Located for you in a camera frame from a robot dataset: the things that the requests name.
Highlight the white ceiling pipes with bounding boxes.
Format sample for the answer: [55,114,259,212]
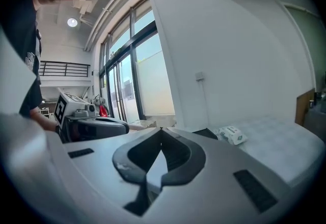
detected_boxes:
[83,0,150,52]

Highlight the white printed soft pack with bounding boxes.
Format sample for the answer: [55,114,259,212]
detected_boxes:
[215,125,248,146]

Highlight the brown cardboard box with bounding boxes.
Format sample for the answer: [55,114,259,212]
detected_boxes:
[129,115,177,131]

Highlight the black framed window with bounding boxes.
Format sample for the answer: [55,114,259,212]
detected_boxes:
[98,0,176,126]

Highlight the black balcony railing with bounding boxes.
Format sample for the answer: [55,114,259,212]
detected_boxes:
[39,60,91,78]

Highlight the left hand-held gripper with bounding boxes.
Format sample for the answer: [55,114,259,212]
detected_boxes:
[53,92,130,144]

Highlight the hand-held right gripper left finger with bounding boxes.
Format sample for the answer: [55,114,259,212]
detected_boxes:
[63,127,164,210]

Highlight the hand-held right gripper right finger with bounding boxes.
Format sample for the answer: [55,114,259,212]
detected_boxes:
[160,127,294,216]

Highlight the person's left forearm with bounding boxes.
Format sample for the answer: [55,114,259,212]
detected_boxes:
[29,108,61,132]

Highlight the brown wooden board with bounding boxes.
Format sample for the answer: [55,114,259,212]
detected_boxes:
[296,88,317,127]

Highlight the person's black shirt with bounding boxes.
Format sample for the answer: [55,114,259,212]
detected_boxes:
[0,0,43,117]

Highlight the grey padded furniture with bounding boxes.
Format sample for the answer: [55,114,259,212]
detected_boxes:
[304,104,326,139]

